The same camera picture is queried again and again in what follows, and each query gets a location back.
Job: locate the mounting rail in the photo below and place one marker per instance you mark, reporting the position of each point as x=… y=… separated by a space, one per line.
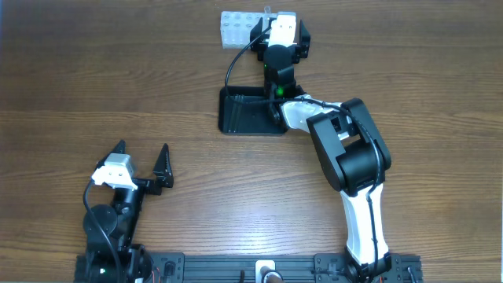
x=220 y=269

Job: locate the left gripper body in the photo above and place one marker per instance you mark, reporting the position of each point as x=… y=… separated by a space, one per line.
x=149 y=186

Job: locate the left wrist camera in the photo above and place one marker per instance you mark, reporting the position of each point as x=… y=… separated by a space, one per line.
x=116 y=173

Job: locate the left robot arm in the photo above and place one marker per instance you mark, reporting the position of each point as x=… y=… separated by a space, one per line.
x=118 y=220

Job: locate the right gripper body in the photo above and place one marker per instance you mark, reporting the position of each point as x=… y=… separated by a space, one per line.
x=259 y=39

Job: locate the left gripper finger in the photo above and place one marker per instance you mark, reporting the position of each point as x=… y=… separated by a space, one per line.
x=164 y=169
x=116 y=149

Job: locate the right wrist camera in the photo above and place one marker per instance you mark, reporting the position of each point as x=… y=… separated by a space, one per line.
x=283 y=29

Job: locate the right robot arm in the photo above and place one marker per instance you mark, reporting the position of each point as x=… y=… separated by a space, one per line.
x=361 y=228

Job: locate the black tray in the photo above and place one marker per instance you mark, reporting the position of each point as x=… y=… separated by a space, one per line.
x=251 y=122

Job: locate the white test tube rack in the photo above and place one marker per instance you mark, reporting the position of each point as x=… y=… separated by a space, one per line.
x=236 y=31

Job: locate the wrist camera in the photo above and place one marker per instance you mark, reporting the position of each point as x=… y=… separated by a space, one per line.
x=116 y=173
x=283 y=29

